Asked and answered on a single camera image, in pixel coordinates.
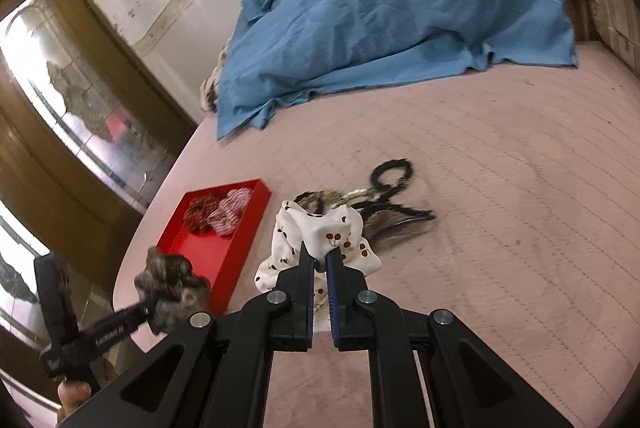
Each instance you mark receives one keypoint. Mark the grey scrunchie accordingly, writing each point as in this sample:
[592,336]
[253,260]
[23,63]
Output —
[175,288]

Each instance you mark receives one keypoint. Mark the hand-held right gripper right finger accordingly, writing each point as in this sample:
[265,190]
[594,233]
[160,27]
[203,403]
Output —
[334,303]

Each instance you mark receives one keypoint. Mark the red tray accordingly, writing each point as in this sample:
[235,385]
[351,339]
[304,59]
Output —
[210,253]

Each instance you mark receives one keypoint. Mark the red white checked scrunchie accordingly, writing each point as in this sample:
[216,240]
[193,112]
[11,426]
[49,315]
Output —
[231,210]

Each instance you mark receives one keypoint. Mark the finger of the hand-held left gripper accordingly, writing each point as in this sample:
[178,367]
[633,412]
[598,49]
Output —
[149,307]

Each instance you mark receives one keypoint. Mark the dark hair clip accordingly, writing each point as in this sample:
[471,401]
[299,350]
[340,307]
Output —
[395,228]

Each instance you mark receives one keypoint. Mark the blue cloth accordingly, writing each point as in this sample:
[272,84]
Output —
[400,17]

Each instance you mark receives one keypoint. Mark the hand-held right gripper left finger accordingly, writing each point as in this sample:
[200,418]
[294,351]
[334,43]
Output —
[306,303]

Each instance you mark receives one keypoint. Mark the person's left hand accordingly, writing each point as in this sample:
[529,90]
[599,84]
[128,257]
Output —
[75,400]

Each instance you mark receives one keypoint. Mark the wooden glazed door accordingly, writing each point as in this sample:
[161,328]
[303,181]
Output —
[65,117]

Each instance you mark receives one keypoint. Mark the tiger print blanket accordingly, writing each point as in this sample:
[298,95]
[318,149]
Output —
[212,87]

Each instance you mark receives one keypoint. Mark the white cherry print scrunchie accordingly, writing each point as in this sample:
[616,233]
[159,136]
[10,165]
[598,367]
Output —
[310,228]

